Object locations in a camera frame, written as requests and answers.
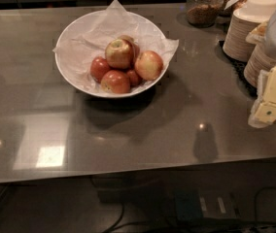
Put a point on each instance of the back hidden red apple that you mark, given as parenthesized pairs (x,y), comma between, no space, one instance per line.
(136,48)

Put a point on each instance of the white paper bowl stack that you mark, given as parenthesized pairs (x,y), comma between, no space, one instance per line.
(256,10)

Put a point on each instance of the front red apple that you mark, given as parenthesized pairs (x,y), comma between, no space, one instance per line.
(116,82)

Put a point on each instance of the white paper liner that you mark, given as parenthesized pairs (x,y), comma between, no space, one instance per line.
(89,33)

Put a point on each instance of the black rubber mat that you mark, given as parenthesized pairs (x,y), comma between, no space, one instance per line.
(238,68)

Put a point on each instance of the front paper plate stack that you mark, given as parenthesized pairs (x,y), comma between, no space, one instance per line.
(257,62)

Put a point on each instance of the white ceramic bowl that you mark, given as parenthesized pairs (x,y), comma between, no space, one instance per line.
(67,72)

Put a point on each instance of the small middle red apple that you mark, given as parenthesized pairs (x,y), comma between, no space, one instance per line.
(134,78)

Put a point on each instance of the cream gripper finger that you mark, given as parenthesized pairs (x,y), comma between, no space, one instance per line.
(257,35)
(263,112)

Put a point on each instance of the left red apple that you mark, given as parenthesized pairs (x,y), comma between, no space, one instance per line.
(98,68)

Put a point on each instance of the glass jar with grains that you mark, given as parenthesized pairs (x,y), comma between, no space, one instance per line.
(203,13)

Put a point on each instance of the yellow-red apple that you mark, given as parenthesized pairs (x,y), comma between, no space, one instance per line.
(148,65)
(119,53)

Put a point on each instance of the dark box under table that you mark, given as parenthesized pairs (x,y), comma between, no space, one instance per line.
(198,205)

